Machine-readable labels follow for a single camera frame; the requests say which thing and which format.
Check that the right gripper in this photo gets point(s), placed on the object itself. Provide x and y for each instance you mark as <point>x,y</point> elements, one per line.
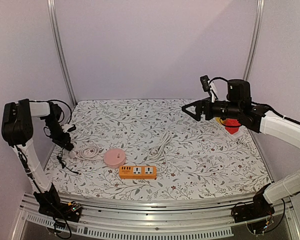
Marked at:
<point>203,110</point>

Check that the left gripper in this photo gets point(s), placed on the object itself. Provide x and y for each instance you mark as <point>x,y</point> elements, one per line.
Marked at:
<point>62,140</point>

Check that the black power adapter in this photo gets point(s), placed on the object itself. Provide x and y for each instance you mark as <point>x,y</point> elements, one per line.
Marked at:
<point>64,164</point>

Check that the yellow cube socket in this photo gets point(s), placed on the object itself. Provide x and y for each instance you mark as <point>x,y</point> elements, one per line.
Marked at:
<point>218,120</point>

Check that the red cube socket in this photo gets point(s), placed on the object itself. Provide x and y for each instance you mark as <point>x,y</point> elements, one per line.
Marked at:
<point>232,126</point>

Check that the white multi-socket power strip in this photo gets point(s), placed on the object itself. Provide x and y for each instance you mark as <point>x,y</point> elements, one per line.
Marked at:
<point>235,136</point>

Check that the pink round socket hub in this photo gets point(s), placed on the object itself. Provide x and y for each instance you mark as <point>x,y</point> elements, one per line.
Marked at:
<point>114,158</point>

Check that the orange power strip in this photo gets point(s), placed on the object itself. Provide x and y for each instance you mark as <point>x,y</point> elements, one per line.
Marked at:
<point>143,172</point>

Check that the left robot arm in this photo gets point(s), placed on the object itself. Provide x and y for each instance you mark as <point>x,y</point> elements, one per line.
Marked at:
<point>17,130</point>

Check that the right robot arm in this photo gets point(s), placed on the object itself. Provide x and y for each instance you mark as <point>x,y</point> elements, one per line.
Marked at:
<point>258,117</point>

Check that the floral table mat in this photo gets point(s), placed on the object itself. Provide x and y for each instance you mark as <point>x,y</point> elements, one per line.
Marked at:
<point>195,160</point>

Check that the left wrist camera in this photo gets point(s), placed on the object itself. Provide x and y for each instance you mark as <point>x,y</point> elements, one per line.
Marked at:
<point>68,127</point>

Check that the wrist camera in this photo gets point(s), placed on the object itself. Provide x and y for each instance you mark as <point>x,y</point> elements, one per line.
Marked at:
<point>208,88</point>
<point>68,127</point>

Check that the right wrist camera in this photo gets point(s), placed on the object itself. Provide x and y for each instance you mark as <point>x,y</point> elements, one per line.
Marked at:
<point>208,88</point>

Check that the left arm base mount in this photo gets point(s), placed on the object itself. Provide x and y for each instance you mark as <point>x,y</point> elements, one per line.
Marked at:
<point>50,205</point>

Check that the aluminium front rail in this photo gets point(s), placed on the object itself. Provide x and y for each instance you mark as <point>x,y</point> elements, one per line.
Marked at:
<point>199,219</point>

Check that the right aluminium post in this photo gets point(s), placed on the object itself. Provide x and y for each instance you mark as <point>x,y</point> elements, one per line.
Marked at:
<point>254,40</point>

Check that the aluminium post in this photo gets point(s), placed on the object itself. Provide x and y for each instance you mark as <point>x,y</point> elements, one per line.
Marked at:
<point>51,6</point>
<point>254,40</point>

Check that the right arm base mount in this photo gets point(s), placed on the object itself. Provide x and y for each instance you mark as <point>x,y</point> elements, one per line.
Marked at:
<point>252,211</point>

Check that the left aluminium post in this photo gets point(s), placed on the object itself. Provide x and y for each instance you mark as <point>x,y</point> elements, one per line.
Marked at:
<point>51,6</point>

